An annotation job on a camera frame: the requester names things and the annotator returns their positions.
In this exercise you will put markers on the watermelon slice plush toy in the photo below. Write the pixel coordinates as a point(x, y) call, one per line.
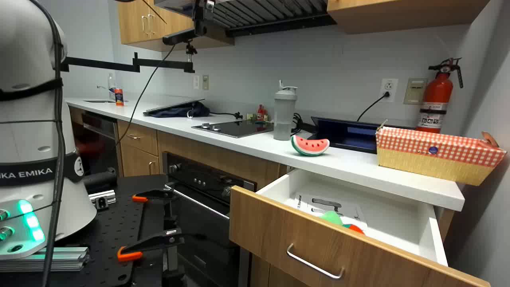
point(311, 145)

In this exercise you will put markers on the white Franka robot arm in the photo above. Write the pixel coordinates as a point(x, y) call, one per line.
point(26, 132)

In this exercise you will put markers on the small red toy figure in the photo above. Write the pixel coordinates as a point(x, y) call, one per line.
point(262, 113)

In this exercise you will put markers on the white drawer with wooden front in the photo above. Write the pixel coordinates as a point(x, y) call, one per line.
point(276, 233)

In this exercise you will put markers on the green plush toy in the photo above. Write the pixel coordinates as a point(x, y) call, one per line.
point(334, 217)

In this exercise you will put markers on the red orange plush toy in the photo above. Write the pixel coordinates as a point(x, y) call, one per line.
point(354, 228)

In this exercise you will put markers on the steel kitchen sink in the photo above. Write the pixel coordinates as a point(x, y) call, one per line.
point(228, 128)

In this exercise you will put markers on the black sink faucet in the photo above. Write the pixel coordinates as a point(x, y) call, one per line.
point(228, 113)

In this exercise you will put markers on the dark folded cloth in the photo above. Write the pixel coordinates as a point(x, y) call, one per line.
point(181, 110)

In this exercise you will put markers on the flat black electronic device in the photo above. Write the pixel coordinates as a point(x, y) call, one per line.
point(345, 136)

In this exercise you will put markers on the black built-in oven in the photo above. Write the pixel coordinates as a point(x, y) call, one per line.
point(201, 223)

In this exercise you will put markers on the wooden lower cabinet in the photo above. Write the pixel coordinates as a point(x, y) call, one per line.
point(138, 153)

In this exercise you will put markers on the small orange bottle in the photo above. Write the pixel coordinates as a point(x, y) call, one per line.
point(118, 96)

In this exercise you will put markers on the small silver faucet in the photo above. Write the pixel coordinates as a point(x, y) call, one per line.
point(106, 88)

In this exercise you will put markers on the black dishwasher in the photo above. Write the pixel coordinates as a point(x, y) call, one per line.
point(96, 148)

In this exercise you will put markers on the small silver box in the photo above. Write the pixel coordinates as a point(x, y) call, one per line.
point(103, 199)

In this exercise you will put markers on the black perforated robot table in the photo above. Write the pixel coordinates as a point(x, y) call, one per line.
point(112, 228)

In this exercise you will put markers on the red checkered cardboard basket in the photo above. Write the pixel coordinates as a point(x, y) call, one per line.
point(436, 152)

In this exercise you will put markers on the red fire extinguisher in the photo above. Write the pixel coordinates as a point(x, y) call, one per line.
point(436, 97)

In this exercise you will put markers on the small white wall outlet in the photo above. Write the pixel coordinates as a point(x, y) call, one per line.
point(205, 81)

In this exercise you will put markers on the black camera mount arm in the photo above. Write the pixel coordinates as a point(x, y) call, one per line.
point(160, 64)

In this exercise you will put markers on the black stereo camera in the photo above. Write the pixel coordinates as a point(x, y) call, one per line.
point(181, 37)

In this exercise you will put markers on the white wall power outlet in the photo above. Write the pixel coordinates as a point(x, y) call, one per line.
point(391, 85)

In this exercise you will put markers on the beige wall switch plate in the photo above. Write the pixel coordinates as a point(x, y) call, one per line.
point(415, 91)

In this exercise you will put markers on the aluminium extrusion rail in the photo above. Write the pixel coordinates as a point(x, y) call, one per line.
point(53, 260)

